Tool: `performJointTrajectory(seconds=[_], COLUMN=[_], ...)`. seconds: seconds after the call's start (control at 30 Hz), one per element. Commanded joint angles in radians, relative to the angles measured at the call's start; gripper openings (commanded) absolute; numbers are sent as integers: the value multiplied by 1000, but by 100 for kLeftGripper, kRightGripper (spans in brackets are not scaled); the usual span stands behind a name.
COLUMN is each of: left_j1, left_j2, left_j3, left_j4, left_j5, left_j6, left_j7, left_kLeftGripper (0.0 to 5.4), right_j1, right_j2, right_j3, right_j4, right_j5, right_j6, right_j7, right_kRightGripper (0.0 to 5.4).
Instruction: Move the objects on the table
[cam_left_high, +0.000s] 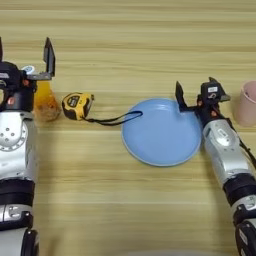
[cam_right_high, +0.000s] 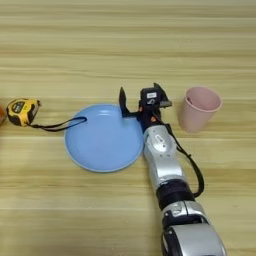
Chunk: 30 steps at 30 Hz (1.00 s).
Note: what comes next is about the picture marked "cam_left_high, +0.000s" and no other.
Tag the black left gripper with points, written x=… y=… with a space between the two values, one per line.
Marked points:
x=21 y=100

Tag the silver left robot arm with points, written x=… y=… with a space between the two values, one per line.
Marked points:
x=16 y=150

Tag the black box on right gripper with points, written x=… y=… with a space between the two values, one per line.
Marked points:
x=211 y=90

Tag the blue round plate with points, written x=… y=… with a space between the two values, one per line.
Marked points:
x=160 y=136

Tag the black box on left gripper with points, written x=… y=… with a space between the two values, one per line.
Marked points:
x=10 y=71

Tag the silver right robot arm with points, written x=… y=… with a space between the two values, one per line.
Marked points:
x=226 y=150

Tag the orange juice bottle white cap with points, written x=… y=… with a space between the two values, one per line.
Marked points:
x=46 y=103

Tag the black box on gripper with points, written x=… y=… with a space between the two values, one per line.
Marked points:
x=211 y=90
x=10 y=71

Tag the pink plastic cup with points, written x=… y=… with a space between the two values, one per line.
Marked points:
x=246 y=106

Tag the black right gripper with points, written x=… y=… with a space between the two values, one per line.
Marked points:
x=211 y=111

